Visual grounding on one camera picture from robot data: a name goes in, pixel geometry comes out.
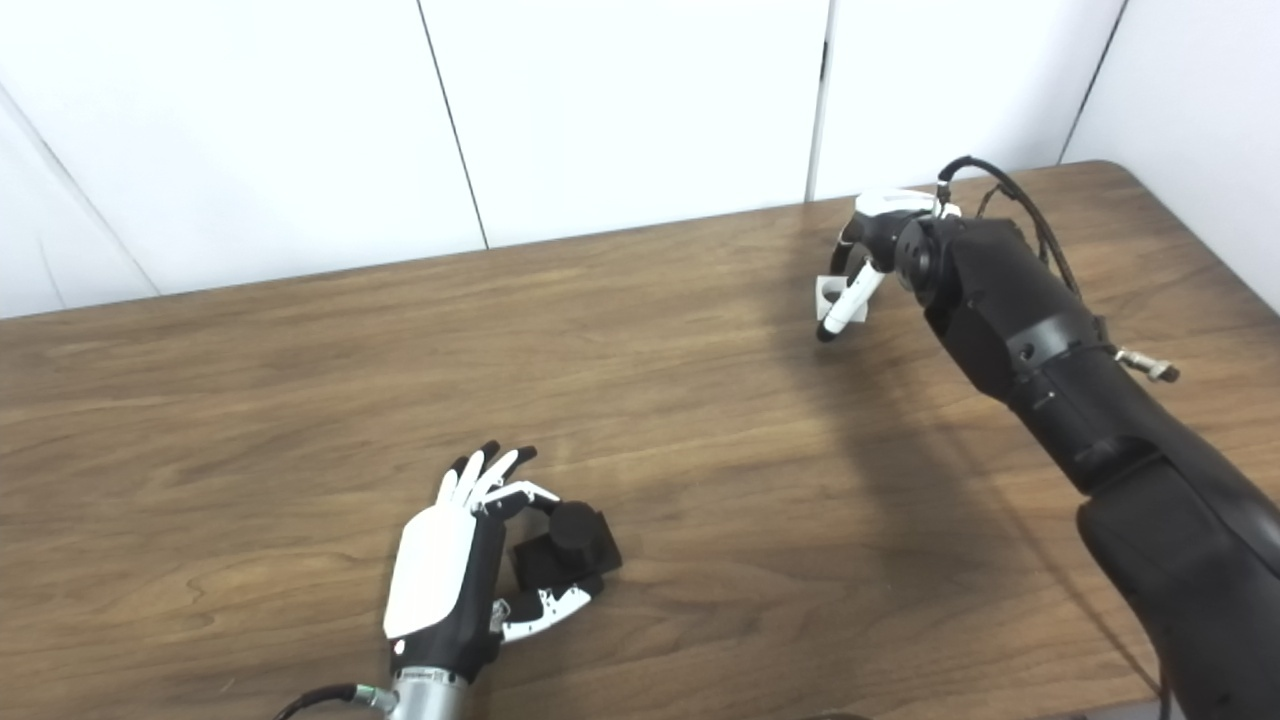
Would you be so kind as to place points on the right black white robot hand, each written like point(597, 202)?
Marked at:
point(880, 235)

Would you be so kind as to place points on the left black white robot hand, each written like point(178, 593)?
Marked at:
point(430, 570)

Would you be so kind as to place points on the white square piece with hole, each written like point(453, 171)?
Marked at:
point(827, 292)

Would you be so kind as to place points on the black peg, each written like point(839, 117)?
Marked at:
point(580, 540)

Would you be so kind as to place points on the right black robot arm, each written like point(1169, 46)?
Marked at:
point(1050, 340)

